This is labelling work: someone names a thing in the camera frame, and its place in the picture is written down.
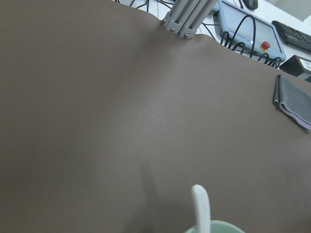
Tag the white ceramic spoon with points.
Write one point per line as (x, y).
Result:
(202, 208)

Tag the mint green bowl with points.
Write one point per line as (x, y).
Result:
(216, 226)

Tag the blue teach pendant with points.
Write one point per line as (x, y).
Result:
(258, 35)

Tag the grey folded cloth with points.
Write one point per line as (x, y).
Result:
(293, 101)

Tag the black keyboard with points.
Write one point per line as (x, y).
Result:
(292, 36)

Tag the aluminium frame post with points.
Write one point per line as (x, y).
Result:
(185, 16)

